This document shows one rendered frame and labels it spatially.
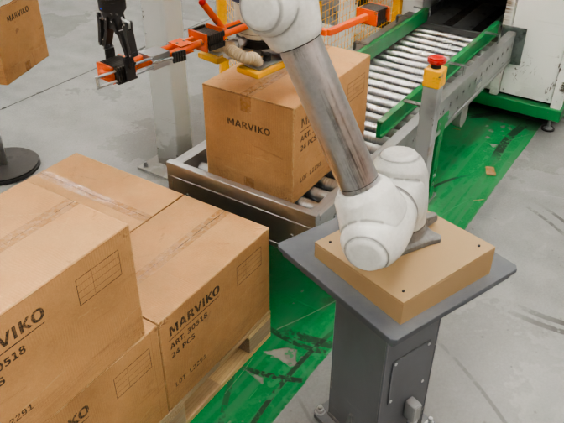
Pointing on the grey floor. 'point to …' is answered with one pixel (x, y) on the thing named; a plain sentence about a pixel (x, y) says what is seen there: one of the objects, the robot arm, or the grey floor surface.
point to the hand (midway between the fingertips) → (120, 66)
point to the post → (430, 112)
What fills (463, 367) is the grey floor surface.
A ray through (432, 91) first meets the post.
